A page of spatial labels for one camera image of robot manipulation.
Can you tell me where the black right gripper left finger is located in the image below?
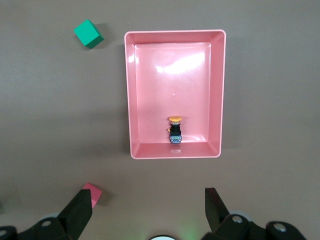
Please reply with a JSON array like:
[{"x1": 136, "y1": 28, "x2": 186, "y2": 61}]
[{"x1": 0, "y1": 188, "x2": 93, "y2": 240}]

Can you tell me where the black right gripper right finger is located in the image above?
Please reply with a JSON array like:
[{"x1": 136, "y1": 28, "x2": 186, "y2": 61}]
[{"x1": 201, "y1": 187, "x2": 310, "y2": 240}]

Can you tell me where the orange push button switch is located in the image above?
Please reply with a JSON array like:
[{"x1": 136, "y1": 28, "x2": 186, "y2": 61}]
[{"x1": 166, "y1": 115, "x2": 183, "y2": 145}]

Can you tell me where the pink red foam cube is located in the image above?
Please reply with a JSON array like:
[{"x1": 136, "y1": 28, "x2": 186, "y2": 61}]
[{"x1": 82, "y1": 182, "x2": 103, "y2": 208}]

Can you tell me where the pink plastic tray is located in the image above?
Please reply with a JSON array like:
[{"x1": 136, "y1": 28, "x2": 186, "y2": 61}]
[{"x1": 123, "y1": 29, "x2": 227, "y2": 160}]

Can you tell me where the green foam cube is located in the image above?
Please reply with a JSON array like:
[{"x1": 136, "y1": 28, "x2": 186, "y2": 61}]
[{"x1": 73, "y1": 19, "x2": 105, "y2": 50}]

